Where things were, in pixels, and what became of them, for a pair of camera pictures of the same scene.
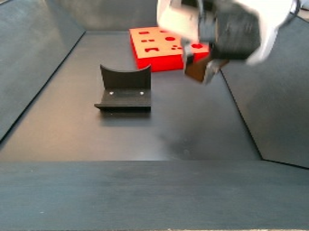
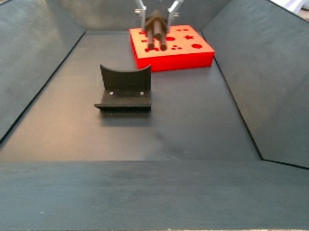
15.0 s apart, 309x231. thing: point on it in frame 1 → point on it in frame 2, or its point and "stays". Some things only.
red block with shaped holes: [159, 50] stays
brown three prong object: [195, 69] → [155, 26]
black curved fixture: [126, 89] stays
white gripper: [238, 28] → [173, 13]
